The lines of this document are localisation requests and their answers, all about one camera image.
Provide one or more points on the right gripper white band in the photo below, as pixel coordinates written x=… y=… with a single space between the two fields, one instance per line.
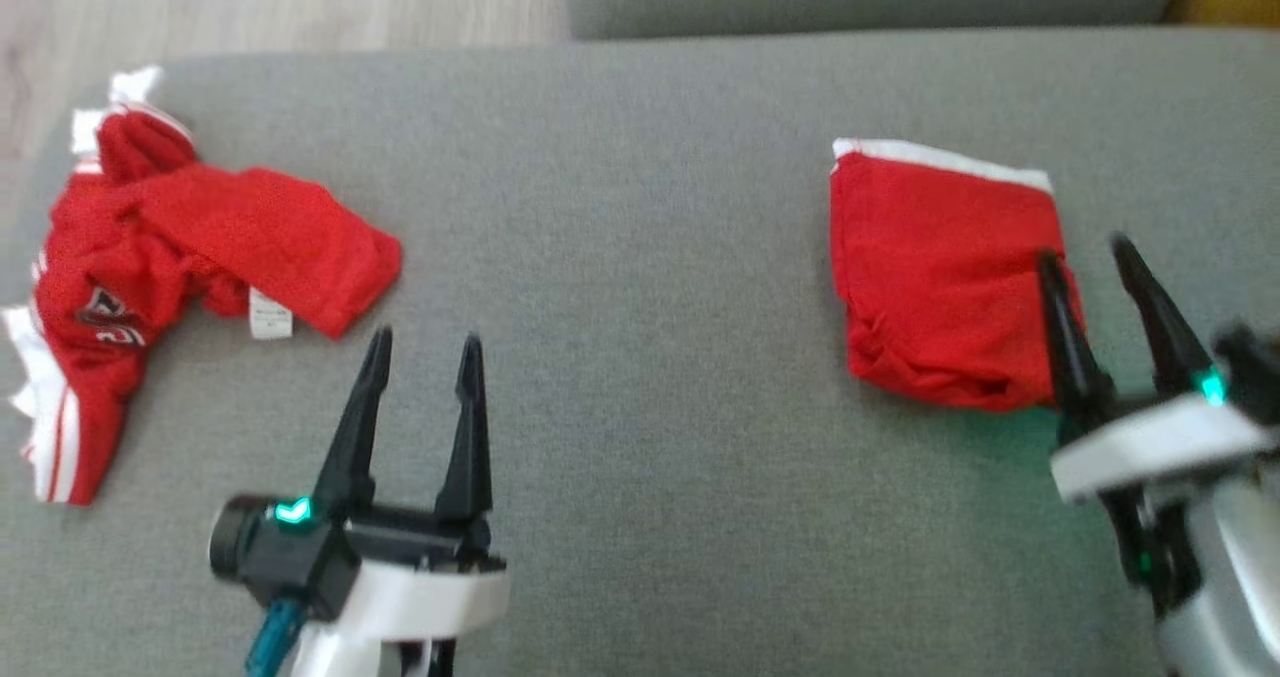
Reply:
x=1150 y=447

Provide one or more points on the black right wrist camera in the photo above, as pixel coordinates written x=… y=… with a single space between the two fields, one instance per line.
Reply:
x=1250 y=367

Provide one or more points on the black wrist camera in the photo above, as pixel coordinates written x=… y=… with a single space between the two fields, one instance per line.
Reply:
x=1250 y=367
x=290 y=557

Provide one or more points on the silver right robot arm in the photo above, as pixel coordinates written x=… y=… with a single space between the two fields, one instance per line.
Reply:
x=1230 y=597

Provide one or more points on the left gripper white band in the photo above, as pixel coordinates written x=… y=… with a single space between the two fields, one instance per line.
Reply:
x=420 y=587

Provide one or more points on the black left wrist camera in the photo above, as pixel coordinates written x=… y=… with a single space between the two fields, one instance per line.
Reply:
x=290 y=557

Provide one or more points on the red jersey with white sleeves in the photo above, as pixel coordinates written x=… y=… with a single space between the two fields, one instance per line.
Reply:
x=250 y=227

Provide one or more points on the grey sofa seat cushion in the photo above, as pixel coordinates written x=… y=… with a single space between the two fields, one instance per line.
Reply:
x=650 y=257

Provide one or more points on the red shorts with white stripe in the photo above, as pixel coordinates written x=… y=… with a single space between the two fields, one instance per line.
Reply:
x=930 y=267

